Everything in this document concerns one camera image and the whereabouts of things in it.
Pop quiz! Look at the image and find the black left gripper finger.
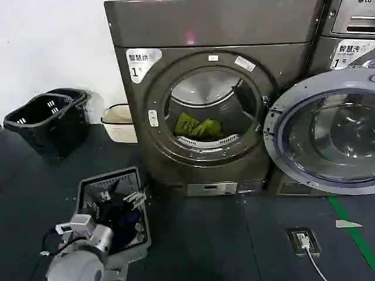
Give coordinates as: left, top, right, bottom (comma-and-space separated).
131, 195, 147, 211
122, 191, 141, 203

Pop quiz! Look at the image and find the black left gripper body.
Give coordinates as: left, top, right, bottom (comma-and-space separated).
102, 198, 135, 232

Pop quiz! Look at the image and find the dark clothes pile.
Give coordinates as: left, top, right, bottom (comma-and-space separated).
87, 183, 145, 249

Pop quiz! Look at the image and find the white garment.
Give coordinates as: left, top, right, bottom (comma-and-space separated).
127, 222, 146, 245

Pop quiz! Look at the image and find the grey plastic laundry basket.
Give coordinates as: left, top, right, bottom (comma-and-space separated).
75, 166, 152, 260

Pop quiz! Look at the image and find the cream plastic basket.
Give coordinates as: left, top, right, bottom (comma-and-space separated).
100, 104, 138, 144

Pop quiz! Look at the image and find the green garment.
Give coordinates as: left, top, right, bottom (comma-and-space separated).
174, 112, 225, 138

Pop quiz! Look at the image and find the black plastic basket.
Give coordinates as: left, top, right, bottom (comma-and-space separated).
46, 87, 89, 118
3, 94, 89, 159

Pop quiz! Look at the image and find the metal floor socket box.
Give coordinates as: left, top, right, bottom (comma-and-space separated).
286, 227, 322, 257

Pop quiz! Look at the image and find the grey dryer with open drum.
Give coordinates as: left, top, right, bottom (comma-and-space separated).
103, 0, 323, 197

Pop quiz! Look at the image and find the round glass dryer door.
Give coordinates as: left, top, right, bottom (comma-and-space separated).
263, 68, 375, 196

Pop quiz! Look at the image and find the white wedge floor scrap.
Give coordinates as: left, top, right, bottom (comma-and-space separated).
335, 220, 364, 229

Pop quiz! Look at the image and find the green floor tape stripe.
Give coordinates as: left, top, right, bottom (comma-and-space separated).
328, 196, 375, 281

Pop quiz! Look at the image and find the grey stacked laundry machine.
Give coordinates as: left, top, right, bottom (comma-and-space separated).
309, 0, 375, 197

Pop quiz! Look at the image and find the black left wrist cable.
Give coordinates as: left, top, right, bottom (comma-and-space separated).
40, 227, 77, 258

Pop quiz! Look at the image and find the white plug with cable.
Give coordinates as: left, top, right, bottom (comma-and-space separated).
295, 232, 328, 281

